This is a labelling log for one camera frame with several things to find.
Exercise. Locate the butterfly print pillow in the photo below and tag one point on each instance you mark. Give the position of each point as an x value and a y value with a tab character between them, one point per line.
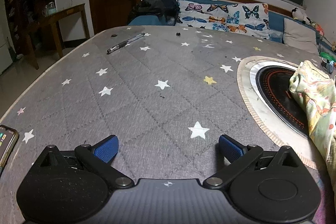
223	18

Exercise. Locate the grey star tablecloth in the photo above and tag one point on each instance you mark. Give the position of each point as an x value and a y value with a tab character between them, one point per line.
147	98

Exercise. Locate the pile of dark clothes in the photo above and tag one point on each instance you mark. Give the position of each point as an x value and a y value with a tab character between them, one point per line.
157	3

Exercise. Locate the grey pillow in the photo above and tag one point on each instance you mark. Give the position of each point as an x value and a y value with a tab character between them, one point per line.
300	35

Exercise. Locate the glass jar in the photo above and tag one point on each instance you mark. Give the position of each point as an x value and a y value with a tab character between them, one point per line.
50	9

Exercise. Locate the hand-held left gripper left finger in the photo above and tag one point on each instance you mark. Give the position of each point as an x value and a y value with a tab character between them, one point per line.
106	149

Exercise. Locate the patterned pajama garment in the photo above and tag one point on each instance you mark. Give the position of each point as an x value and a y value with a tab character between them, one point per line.
312	92

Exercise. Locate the round black induction cooker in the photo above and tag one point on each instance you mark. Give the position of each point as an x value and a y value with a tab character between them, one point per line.
275	92

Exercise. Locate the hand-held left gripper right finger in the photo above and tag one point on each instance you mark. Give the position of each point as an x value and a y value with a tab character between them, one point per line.
229	148

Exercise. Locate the white cabinet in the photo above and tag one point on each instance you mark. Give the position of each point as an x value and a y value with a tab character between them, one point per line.
4	53

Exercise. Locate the blue sofa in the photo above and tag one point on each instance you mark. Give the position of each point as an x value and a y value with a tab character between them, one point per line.
275	20

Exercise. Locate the colourful plush toy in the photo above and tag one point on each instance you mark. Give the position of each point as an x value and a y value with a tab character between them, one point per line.
317	27

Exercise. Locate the smartphone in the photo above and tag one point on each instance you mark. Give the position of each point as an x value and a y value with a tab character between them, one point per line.
5	144

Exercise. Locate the green plastic toy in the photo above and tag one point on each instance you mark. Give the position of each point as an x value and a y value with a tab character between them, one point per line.
326	55

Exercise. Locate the wooden side table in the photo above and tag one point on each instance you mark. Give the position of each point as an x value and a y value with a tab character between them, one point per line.
60	14

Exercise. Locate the black and silver pen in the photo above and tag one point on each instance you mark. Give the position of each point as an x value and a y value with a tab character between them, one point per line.
124	43

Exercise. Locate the black and white plush toy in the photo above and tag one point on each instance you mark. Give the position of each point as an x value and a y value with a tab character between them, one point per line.
300	15

